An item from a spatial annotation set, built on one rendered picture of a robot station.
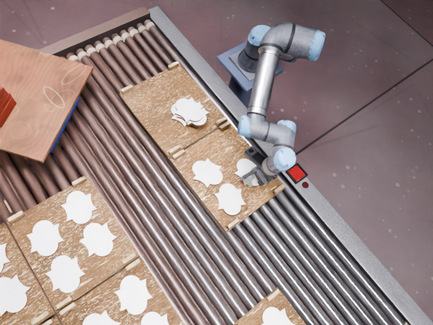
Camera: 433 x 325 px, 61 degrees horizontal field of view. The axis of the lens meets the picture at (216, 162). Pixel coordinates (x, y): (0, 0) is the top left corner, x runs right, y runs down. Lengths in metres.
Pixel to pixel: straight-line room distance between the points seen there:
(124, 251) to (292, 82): 2.21
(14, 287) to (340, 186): 2.20
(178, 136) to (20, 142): 0.65
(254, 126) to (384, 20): 2.97
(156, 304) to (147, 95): 0.95
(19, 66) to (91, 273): 0.96
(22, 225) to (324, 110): 2.39
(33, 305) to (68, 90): 0.88
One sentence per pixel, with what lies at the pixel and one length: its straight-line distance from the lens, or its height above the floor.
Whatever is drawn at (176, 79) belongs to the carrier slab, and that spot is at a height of 0.94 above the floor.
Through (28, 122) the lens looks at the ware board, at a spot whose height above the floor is 1.04.
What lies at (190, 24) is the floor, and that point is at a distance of 3.49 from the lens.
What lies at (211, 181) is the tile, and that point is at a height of 0.95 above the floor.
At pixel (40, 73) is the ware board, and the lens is 1.85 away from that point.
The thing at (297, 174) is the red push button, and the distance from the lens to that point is 1.75.
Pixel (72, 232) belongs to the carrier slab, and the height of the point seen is 0.94.
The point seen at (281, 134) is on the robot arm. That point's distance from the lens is 1.40.
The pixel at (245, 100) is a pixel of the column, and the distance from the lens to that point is 2.24.
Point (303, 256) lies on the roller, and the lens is 1.64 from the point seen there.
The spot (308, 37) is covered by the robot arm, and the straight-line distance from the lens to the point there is 1.53.
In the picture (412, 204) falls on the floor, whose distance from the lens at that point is 3.15.
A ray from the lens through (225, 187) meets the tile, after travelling 1.61.
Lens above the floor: 2.43
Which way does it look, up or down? 64 degrees down
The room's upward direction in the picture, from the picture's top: 17 degrees clockwise
